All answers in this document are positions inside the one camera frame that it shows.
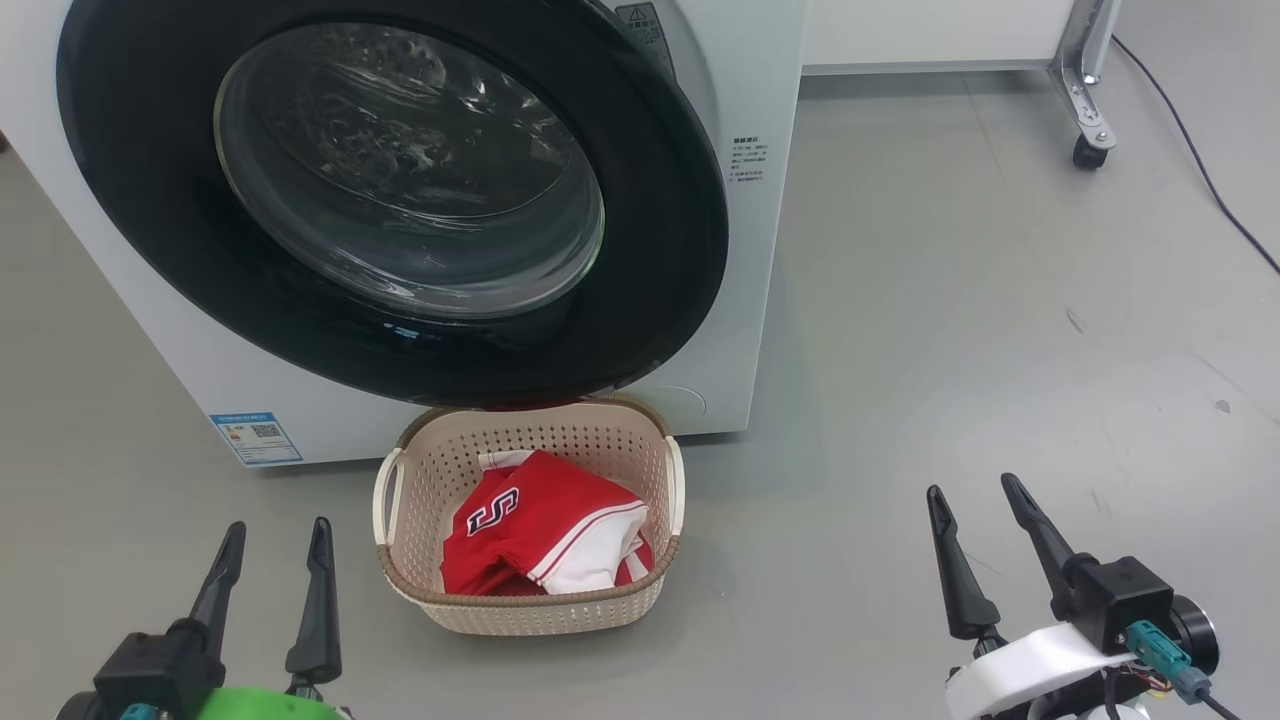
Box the white washing machine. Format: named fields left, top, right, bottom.
left=0, top=0, right=813, bottom=469

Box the cream perforated laundry basket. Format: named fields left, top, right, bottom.
left=372, top=397, right=687, bottom=638

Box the teal plug right camera cable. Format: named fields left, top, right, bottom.
left=1125, top=620, right=1246, bottom=720

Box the grey warning sticker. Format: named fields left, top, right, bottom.
left=615, top=2, right=676, bottom=76

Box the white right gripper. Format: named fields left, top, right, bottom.
left=926, top=473, right=1136, bottom=720

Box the white partition board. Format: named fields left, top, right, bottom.
left=800, top=0, right=1091, bottom=76

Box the red white-trimmed sports garment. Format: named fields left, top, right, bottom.
left=441, top=449, right=651, bottom=597

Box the blue energy label sticker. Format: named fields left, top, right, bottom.
left=209, top=411, right=304, bottom=468

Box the black round washer door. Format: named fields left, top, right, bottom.
left=56, top=0, right=731, bottom=409

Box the black floor cable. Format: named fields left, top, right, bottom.
left=1112, top=35, right=1280, bottom=276

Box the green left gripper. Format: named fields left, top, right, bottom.
left=186, top=516, right=353, bottom=720

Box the metal partition foot with caster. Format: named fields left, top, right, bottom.
left=1048, top=0, right=1119, bottom=171

